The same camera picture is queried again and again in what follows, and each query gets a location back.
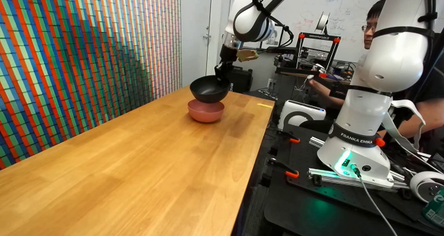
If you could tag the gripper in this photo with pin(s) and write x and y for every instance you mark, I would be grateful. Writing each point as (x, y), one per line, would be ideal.
(227, 54)

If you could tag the black bowl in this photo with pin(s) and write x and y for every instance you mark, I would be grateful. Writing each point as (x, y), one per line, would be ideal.
(208, 90)

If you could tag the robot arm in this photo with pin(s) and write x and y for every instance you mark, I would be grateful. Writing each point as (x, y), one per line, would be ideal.
(392, 55)

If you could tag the black case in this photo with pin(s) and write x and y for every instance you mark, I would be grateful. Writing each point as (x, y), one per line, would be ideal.
(241, 79)

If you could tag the grey door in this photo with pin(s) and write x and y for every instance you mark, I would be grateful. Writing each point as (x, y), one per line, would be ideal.
(194, 35)

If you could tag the pink bowl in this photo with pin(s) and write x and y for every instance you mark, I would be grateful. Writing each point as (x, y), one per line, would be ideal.
(205, 113)

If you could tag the yellow tape strip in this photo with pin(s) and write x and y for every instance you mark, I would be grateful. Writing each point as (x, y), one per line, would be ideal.
(265, 105)

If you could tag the wooden desk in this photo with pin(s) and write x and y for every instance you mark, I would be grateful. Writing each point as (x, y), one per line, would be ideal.
(305, 76)

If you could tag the black and red 3d printer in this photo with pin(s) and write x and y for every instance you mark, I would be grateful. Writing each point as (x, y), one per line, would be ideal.
(317, 52)

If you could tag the white box device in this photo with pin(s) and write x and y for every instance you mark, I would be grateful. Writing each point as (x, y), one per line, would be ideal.
(298, 113)

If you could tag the black clamp with orange tip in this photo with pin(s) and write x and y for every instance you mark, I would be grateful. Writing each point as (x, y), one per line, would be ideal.
(289, 137)
(282, 167)

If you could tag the whiteboard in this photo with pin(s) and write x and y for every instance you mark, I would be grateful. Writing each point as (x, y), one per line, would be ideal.
(343, 7)

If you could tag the person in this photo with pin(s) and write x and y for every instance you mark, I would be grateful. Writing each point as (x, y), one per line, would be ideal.
(373, 24)

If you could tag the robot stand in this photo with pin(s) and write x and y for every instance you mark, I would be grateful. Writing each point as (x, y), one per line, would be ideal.
(312, 208)

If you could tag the white round device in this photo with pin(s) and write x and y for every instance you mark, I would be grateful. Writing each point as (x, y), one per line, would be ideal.
(425, 185)

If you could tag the green can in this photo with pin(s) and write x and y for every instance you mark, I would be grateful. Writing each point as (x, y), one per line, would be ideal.
(435, 210)

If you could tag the wall socket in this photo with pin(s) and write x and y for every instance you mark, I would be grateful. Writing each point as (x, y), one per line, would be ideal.
(271, 84)

